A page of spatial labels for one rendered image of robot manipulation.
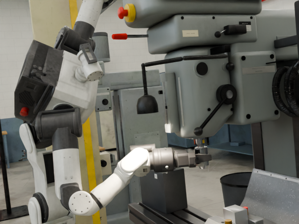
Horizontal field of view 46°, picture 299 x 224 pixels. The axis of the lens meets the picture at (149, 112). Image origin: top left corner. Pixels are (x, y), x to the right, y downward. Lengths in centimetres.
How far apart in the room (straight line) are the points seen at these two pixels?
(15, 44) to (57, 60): 887
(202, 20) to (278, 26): 34
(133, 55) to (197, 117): 984
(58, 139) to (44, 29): 177
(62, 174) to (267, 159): 87
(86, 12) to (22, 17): 885
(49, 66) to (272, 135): 94
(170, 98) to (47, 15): 188
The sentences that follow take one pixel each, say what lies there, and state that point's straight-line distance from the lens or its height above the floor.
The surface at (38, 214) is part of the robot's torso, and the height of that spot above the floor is 100.
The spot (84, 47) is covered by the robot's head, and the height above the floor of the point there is 168.
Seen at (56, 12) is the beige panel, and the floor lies 219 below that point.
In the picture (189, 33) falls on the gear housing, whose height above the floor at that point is 167.
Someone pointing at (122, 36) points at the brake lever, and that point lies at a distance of 130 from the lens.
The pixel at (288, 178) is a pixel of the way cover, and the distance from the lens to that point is 154.
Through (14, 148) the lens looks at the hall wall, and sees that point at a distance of 1016.
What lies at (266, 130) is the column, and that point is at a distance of 159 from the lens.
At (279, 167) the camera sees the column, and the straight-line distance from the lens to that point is 157.
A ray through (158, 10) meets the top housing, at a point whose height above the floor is 174.
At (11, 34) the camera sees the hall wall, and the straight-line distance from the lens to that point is 1031.
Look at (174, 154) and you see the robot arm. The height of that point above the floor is 126.
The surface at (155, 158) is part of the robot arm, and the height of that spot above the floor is 125.
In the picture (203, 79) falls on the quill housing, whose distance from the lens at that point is 121.
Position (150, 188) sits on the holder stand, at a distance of 170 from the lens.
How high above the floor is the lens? 148
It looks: 3 degrees down
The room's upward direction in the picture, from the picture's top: 6 degrees counter-clockwise
